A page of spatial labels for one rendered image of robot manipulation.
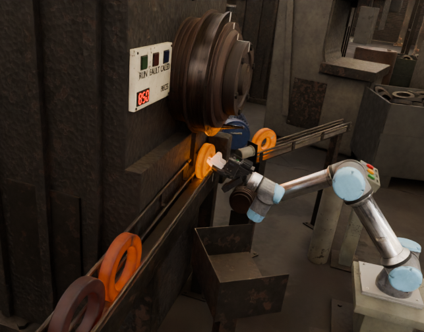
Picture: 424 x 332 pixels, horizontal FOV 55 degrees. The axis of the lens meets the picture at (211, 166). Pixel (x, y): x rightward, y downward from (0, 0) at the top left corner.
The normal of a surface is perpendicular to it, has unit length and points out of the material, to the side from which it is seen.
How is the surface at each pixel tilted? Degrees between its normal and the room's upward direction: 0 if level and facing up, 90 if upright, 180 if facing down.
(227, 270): 5
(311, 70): 90
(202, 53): 62
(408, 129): 90
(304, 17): 90
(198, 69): 76
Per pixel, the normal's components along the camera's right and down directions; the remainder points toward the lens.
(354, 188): -0.44, 0.17
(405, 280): -0.29, 0.40
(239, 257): 0.13, -0.87
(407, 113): -0.05, 0.40
